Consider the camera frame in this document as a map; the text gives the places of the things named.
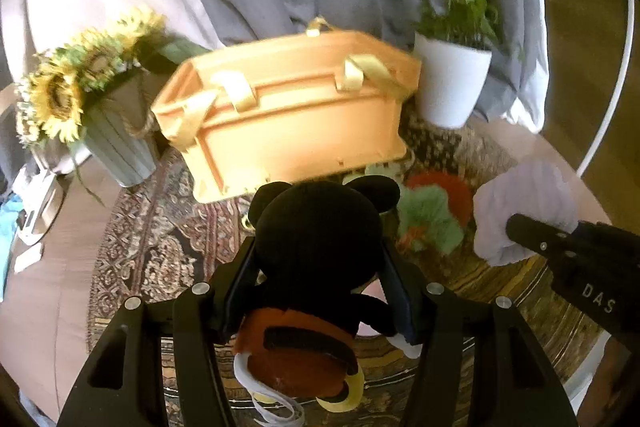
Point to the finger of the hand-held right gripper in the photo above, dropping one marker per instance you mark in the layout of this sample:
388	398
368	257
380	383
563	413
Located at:
610	234
535	234

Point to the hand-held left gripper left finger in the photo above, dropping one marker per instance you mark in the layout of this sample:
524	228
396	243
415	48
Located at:
235	292

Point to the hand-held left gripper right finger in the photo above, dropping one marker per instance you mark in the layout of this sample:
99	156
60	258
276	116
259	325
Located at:
405	302

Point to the white fuzzy cloth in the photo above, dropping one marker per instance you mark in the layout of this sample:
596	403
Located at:
525	192

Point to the red and green plush toy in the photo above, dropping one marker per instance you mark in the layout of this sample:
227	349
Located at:
430	217

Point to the black mouse plush toy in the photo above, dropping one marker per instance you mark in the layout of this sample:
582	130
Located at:
320	232

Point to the orange plastic crate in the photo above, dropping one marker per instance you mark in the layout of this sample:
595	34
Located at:
300	142

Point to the person's right forearm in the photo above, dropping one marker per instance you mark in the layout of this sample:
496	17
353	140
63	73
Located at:
620	372

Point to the patterned rug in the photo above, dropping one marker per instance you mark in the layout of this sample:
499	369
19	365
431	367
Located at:
165	257

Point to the white sheer curtain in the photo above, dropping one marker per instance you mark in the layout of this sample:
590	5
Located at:
527	117

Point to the white plant pot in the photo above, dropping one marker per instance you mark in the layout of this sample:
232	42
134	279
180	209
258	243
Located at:
450	82

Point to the grey-green ribbed vase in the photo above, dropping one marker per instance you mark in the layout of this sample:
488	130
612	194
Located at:
120	142

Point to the small white remote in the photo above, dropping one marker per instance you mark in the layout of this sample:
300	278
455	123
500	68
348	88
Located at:
27	257

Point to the green potted plant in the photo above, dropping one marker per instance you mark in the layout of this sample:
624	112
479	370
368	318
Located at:
455	22

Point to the blue cloth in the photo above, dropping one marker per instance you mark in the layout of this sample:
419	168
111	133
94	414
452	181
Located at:
7	222

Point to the sunflower bouquet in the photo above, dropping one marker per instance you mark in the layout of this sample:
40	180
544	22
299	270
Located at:
52	94

